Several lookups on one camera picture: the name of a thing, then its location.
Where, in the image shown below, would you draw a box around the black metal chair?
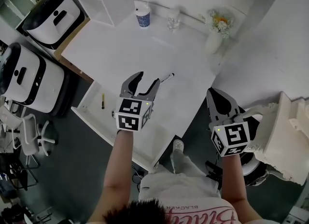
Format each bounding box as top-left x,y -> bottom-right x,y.
0,154 -> 39,192

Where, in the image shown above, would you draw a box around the black and white marker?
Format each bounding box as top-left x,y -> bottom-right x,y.
159,72 -> 175,84

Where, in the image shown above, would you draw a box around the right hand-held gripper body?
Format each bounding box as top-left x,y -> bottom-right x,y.
210,119 -> 251,157

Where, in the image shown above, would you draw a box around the white black robot base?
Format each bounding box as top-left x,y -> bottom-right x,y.
0,42 -> 71,117
21,0 -> 85,50

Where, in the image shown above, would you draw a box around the person's white t-shirt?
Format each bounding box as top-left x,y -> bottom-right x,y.
86,197 -> 240,224

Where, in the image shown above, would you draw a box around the round white black device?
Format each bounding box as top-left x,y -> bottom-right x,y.
240,154 -> 269,187

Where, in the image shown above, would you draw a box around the person's right forearm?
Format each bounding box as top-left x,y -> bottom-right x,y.
220,155 -> 264,224

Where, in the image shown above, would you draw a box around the ornate white dresser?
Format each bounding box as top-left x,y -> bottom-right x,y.
243,91 -> 309,187

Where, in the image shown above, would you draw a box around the white plastic chair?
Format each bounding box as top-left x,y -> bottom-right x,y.
0,106 -> 24,135

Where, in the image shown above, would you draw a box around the blue patterned paper cup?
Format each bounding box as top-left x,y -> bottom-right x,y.
135,0 -> 152,28

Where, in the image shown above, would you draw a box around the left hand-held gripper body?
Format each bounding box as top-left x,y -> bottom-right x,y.
115,96 -> 155,132

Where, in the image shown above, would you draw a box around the person's white shoe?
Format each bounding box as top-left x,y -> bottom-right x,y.
172,139 -> 185,152

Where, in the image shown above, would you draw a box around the white swivel chair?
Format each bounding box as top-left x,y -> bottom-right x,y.
21,113 -> 59,168

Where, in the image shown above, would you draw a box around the white vase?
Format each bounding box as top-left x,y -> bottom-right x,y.
205,30 -> 224,55

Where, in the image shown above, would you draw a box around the person's left forearm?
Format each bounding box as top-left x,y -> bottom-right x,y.
87,129 -> 135,224

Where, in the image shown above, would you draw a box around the person's light grey trousers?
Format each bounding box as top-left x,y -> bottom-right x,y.
138,143 -> 222,201

